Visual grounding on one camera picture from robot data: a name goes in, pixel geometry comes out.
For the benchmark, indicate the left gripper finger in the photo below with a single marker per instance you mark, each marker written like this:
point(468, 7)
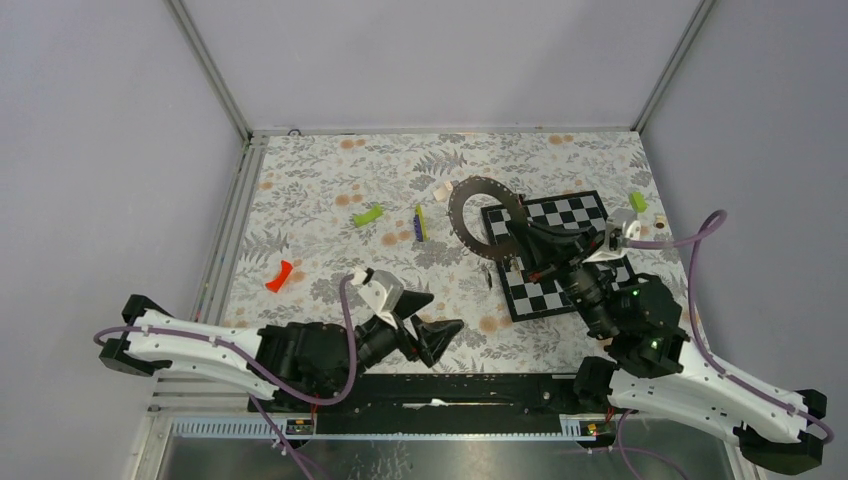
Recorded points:
point(433, 339)
point(410, 302)

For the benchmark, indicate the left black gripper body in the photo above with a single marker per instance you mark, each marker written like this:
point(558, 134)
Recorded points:
point(377, 343)

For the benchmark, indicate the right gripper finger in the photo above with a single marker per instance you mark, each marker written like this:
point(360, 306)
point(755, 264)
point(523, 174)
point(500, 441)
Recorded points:
point(517, 230)
point(556, 240)

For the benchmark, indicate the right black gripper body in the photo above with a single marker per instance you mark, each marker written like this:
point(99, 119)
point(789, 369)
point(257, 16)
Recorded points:
point(588, 291)

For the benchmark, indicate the small keys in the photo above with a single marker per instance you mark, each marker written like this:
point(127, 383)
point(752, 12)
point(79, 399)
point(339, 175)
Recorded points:
point(515, 264)

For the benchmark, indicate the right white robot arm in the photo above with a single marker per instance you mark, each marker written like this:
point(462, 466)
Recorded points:
point(654, 366)

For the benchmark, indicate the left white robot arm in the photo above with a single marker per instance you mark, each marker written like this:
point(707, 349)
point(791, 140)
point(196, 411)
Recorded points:
point(315, 363)

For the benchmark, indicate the black white chessboard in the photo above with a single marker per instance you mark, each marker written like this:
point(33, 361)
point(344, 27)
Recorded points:
point(527, 300)

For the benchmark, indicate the small green block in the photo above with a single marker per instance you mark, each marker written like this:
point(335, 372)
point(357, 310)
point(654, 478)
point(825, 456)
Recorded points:
point(638, 202)

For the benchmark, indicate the purple yellow toy brick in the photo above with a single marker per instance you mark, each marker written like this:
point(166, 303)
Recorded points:
point(419, 225)

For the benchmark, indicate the green curved block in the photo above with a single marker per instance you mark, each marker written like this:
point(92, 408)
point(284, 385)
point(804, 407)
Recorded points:
point(368, 217)

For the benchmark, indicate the small beige wooden block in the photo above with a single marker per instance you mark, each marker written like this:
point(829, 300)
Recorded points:
point(443, 192)

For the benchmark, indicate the red curved block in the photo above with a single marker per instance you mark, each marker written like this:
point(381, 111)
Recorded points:
point(276, 284)

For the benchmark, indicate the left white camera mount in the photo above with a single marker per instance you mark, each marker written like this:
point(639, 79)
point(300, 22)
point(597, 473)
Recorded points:
point(381, 291)

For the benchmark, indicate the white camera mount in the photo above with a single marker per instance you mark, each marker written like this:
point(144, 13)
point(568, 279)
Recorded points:
point(381, 291)
point(621, 227)

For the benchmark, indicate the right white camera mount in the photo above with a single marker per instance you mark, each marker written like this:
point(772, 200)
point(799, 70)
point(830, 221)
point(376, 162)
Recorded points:
point(621, 227)

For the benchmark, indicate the white slotted cable duct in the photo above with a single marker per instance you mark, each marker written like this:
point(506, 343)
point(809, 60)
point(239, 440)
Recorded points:
point(410, 425)

